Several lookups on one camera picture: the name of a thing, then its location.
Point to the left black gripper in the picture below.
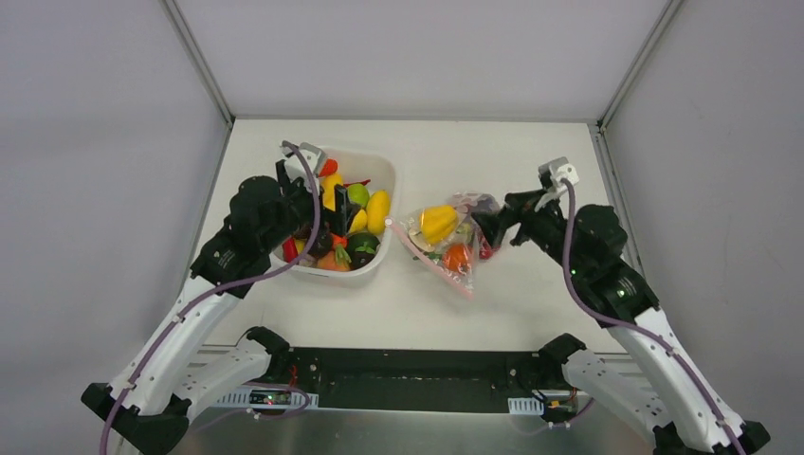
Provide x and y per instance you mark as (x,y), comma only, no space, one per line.
(307,205)

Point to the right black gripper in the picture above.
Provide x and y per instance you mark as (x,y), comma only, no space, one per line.
(508,214)

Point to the clear pink-dotted zip bag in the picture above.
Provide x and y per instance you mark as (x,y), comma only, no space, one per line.
(467,232)

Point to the orange pumpkin toy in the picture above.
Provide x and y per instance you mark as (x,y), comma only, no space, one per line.
(457,258)

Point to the yellow bell pepper toy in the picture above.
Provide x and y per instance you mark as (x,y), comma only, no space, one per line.
(437,223)

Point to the brown mushroom slice toy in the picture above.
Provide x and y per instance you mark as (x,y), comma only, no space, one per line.
(417,239)

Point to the purple eggplant toy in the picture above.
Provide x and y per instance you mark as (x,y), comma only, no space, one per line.
(485,203)

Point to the red cherry bunch green stem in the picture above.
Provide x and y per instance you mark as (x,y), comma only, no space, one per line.
(486,250)

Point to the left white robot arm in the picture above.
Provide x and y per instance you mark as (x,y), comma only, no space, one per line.
(151,403)

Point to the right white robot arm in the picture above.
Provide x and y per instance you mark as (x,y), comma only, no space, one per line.
(682,414)

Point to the white plastic food bin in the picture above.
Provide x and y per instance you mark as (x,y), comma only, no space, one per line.
(383,175)

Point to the yellow lemon toy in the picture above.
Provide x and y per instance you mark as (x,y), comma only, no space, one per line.
(359,222)

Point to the green lime toy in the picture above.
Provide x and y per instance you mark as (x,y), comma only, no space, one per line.
(358,194)

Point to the dark green avocado toy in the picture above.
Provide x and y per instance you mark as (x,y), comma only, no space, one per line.
(361,248)

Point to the yellow banana toy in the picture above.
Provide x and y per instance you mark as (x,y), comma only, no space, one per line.
(328,184)

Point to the peach toy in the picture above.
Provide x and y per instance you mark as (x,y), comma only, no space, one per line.
(331,262)

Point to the red chili pepper toy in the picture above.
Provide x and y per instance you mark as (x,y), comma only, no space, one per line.
(290,250)

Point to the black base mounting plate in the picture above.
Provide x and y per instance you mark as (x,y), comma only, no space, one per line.
(416,380)

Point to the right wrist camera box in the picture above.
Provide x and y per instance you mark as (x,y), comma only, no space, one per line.
(553,177)

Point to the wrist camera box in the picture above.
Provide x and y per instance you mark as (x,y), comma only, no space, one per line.
(304,161)
(553,177)

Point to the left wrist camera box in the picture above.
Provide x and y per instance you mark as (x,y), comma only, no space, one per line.
(304,161)

